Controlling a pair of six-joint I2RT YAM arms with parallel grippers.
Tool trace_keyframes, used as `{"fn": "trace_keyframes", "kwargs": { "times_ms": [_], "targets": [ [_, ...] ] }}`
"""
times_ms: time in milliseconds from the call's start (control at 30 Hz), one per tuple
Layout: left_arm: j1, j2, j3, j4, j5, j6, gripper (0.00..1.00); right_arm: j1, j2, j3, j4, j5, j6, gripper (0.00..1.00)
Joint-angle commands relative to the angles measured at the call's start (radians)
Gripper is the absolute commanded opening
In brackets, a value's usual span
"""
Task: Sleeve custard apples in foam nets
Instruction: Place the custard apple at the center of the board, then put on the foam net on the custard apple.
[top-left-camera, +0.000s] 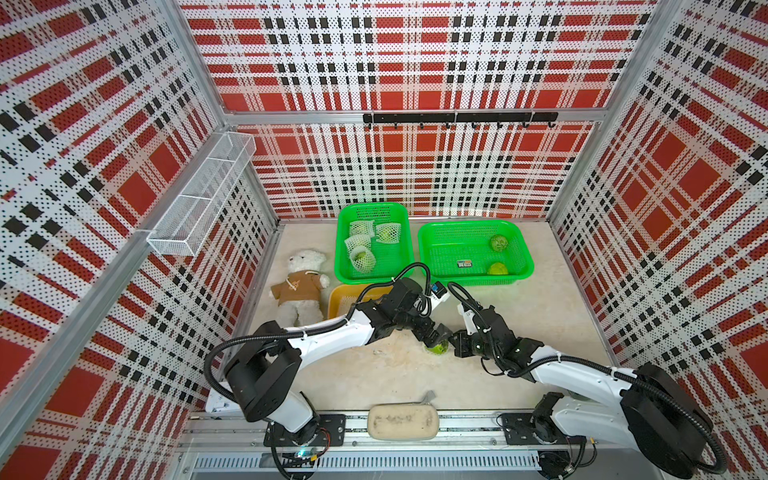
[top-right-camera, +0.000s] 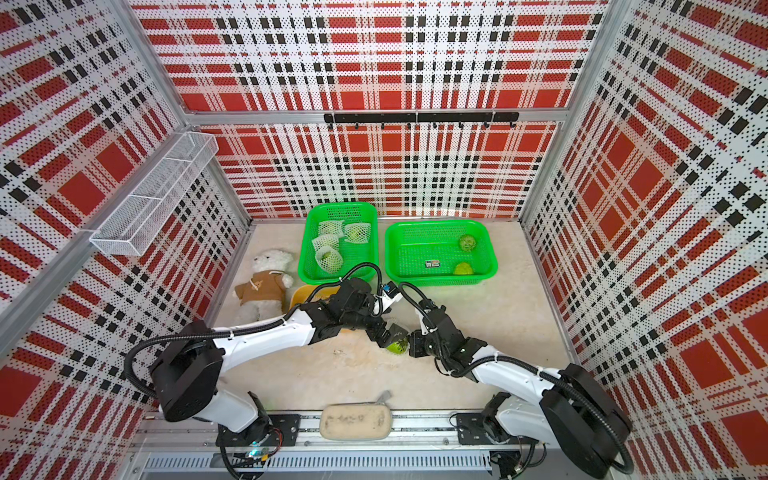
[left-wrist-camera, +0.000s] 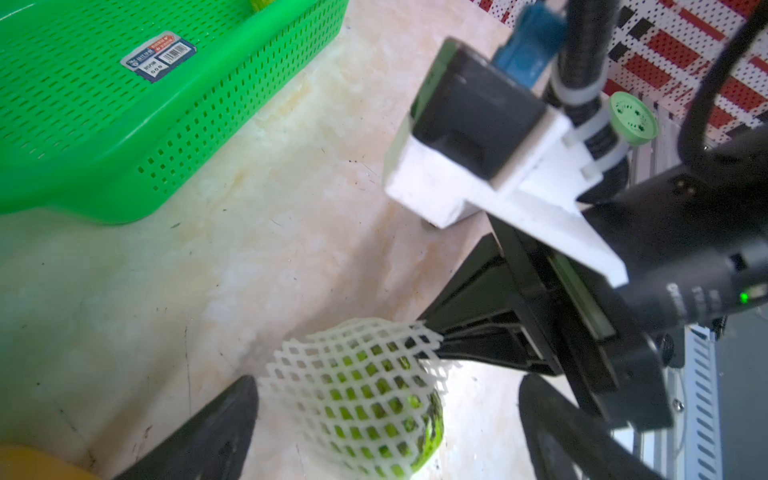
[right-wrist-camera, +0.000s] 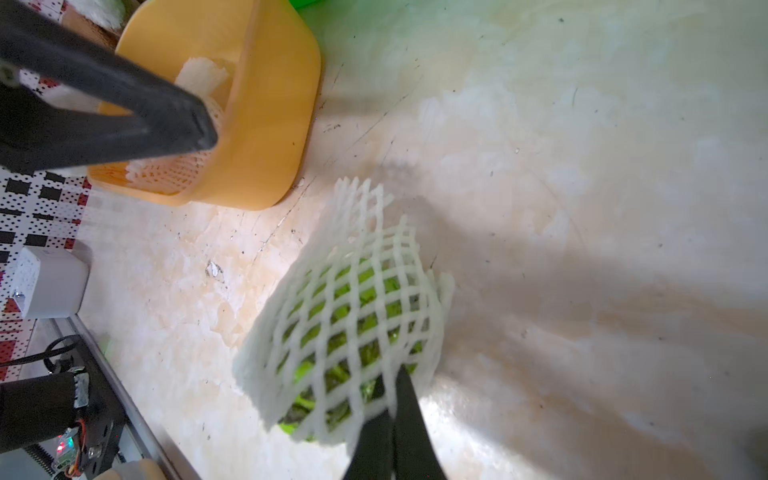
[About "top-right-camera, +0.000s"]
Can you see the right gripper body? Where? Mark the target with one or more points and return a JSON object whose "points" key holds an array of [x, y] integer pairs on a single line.
{"points": [[422, 346]]}

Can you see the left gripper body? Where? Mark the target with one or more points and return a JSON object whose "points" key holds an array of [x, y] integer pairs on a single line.
{"points": [[365, 320]]}

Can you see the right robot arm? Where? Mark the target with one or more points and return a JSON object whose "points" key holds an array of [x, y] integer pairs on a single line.
{"points": [[579, 415]]}

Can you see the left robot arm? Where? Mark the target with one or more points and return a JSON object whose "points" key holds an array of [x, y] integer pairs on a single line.
{"points": [[182, 371]]}

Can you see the empty green plastic basket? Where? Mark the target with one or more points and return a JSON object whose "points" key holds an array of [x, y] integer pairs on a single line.
{"points": [[337, 237]]}

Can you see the green basket with fruit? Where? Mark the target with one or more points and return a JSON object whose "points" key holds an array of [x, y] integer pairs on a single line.
{"points": [[439, 253]]}

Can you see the white teddy bear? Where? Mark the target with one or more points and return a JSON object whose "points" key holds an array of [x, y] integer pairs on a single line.
{"points": [[261, 296]]}

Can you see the beige sponge block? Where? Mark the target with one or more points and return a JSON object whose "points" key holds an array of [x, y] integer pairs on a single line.
{"points": [[356, 422]]}

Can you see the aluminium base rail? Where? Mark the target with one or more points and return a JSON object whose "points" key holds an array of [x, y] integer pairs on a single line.
{"points": [[410, 444]]}

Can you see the black hook rail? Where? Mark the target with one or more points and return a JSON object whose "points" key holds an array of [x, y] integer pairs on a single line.
{"points": [[357, 119]]}

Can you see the clear wall shelf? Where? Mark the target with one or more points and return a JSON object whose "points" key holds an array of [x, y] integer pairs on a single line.
{"points": [[135, 223]]}

